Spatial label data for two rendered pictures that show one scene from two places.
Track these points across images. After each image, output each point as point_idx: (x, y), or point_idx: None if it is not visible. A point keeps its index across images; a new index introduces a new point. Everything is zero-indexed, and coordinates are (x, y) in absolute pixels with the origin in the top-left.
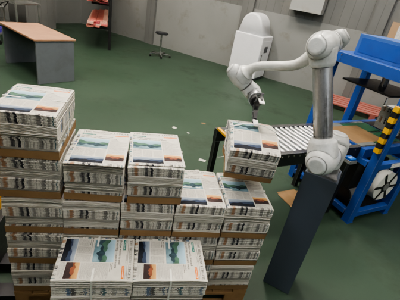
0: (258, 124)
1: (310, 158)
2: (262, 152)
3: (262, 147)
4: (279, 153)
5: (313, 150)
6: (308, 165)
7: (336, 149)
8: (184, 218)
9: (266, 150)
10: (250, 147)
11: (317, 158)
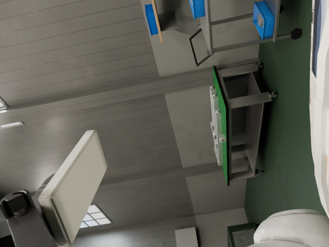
0: (328, 154)
1: (281, 214)
2: (310, 68)
3: (315, 86)
4: (311, 146)
5: (266, 240)
6: (306, 209)
7: None
8: None
9: (312, 98)
10: (315, 13)
11: (265, 219)
